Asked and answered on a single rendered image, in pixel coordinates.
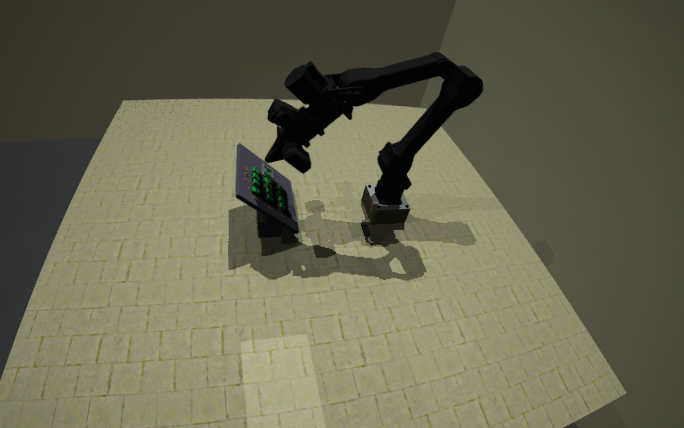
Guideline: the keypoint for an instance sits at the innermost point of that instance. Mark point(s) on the dark grey switch panel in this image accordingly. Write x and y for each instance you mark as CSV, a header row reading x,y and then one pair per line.
x,y
263,188

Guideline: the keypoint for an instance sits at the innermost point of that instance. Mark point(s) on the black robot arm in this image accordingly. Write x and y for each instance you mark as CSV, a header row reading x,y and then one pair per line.
x,y
326,102

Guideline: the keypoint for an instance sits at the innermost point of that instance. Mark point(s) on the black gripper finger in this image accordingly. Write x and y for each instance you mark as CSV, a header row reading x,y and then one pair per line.
x,y
276,142
276,154

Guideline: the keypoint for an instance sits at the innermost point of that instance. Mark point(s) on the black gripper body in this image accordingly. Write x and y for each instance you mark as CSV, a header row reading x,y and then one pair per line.
x,y
292,151

